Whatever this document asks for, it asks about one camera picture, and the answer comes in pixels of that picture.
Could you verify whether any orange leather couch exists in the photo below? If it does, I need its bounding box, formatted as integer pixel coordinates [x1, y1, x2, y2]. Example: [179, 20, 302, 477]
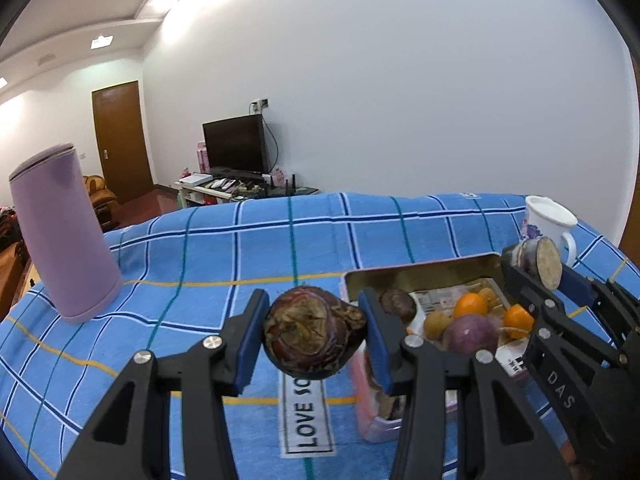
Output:
[0, 240, 28, 311]

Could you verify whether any white television stand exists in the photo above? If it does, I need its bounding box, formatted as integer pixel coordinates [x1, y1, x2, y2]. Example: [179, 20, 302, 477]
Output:
[175, 172, 319, 208]

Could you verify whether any wrinkled dark passion fruit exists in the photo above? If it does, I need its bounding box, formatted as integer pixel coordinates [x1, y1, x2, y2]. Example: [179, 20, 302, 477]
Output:
[263, 286, 368, 381]
[379, 288, 417, 323]

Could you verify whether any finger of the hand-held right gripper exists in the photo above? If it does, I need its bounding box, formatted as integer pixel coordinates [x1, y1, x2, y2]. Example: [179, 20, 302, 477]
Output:
[501, 242, 626, 366]
[560, 265, 640, 356]

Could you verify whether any black television cable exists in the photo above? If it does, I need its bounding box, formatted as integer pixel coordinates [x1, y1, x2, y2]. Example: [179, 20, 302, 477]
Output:
[262, 110, 279, 173]

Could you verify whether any blue plaid cloth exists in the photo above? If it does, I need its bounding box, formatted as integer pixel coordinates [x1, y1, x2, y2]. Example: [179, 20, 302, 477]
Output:
[0, 191, 640, 480]

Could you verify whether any black television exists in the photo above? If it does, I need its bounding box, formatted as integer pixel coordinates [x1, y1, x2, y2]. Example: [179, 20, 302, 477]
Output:
[202, 114, 266, 175]

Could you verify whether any small orange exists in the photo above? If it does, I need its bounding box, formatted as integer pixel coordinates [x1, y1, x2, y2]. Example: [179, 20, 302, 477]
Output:
[501, 305, 535, 339]
[452, 292, 489, 320]

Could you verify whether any brown leather armchair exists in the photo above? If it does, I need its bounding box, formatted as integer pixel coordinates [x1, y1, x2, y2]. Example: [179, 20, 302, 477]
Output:
[82, 175, 121, 233]

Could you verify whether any tall pink cylindrical kettle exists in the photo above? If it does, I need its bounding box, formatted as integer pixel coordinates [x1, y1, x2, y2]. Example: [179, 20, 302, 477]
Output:
[9, 144, 122, 324]

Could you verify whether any round purple turnip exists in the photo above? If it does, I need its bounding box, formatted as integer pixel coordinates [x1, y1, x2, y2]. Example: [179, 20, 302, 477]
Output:
[441, 314, 500, 356]

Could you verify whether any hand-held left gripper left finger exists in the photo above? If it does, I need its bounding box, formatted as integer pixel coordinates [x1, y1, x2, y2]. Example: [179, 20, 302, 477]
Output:
[59, 288, 272, 480]

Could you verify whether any cut purple root piece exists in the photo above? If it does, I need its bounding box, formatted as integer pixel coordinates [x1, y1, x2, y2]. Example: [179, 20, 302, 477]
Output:
[517, 236, 563, 292]

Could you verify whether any brown wooden door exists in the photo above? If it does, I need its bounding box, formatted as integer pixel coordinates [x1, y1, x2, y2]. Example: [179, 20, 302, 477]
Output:
[91, 80, 153, 206]

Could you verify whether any dark cluttered shelf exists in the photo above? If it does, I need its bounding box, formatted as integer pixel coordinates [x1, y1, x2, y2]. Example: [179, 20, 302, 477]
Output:
[0, 205, 21, 251]

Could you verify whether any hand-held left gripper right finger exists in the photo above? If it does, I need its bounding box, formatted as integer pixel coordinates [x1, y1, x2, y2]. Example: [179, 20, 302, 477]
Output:
[357, 287, 573, 480]

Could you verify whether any white mug with purple print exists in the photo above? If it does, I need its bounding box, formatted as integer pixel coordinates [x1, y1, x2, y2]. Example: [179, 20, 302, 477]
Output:
[520, 196, 579, 268]

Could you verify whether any pink metal tin box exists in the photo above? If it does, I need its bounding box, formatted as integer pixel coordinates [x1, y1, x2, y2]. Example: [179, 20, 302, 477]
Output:
[341, 252, 538, 443]

